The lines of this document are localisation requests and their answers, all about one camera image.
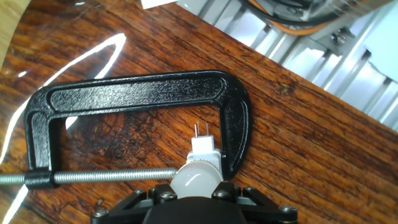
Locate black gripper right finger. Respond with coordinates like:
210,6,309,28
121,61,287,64
213,182,299,224

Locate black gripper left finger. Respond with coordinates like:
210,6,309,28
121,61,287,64
90,182,178,224

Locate white light bulb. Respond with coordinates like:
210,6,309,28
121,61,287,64
169,157,224,200

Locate brown wooden board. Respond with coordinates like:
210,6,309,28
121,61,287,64
0,0,398,224

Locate white lamp socket adapter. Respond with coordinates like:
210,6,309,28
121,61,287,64
185,121,223,175

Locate printed paper sheets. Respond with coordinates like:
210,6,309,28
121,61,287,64
362,17,398,85

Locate white flat sheet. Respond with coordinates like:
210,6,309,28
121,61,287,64
140,0,178,10

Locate metal bar clamp black handle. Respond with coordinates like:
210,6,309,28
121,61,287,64
0,70,253,190

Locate small metal bracket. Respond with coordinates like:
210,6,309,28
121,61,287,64
307,26,358,57

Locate black cable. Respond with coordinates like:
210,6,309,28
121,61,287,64
238,0,341,27

